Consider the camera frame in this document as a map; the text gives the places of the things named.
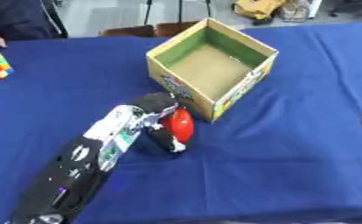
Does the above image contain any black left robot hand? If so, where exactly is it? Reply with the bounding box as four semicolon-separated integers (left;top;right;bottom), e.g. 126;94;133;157
127;92;189;154

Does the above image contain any red toy fruit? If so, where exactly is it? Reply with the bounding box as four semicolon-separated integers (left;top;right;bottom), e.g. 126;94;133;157
159;107;197;144

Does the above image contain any tan cardboard box green inside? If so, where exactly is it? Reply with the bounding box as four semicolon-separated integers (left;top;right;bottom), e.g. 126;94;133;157
145;17;281;123

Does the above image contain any person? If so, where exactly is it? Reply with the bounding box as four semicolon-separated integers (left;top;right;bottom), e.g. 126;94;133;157
0;0;70;42

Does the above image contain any brown wooden chair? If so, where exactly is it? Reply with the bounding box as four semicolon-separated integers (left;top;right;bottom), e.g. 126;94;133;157
96;20;205;39

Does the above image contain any yellow bag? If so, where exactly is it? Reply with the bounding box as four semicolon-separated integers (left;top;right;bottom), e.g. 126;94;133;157
231;0;289;21

